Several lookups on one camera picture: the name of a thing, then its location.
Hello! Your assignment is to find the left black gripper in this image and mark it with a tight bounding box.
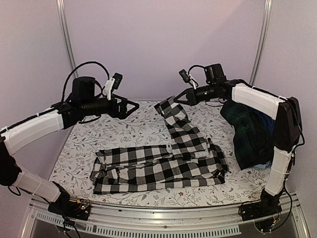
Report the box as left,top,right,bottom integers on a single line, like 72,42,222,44
81,93,139,119

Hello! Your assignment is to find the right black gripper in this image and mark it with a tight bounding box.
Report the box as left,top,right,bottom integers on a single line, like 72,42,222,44
174,84,216,107

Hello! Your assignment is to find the black white checkered shirt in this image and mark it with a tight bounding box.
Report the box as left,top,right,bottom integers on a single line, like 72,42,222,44
90,97,228,195

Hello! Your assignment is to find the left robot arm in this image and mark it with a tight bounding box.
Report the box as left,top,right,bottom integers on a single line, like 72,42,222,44
0,73,139,215

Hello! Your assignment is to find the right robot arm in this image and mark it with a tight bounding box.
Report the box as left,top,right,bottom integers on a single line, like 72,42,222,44
175,63,305,216

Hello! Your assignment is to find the floral patterned table mat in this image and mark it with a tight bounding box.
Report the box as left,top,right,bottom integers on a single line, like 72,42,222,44
50,101,270,207

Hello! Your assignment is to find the dark green plaid garment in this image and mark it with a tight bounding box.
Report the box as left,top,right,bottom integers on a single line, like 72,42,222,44
220,101,274,170

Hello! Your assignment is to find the light blue garment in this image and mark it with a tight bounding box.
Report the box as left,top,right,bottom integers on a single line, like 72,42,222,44
253,162,271,171

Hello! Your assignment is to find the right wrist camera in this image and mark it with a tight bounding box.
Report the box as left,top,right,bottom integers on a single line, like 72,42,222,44
179,69,199,89

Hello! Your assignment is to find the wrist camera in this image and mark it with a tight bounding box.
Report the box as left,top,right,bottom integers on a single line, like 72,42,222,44
179,69,199,89
102,73,123,100

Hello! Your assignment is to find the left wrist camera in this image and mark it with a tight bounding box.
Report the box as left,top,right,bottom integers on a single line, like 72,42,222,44
102,73,123,100

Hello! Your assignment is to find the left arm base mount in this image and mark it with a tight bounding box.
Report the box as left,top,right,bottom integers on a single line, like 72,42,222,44
48,199,91,221

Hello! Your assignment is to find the right aluminium frame post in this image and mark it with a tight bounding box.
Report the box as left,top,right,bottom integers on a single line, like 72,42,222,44
249,0,272,86

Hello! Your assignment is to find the aluminium frame post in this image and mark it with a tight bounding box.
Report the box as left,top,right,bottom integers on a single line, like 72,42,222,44
56,0,76,70
249,0,272,86

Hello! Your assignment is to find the left aluminium frame post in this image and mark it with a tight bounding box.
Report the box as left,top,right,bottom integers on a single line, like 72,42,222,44
56,0,76,70

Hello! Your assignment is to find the front aluminium rail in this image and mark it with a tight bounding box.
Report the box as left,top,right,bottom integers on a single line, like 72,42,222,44
21,194,313,238

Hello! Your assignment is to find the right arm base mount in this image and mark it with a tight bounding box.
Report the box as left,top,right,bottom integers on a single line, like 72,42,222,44
238,201,282,221

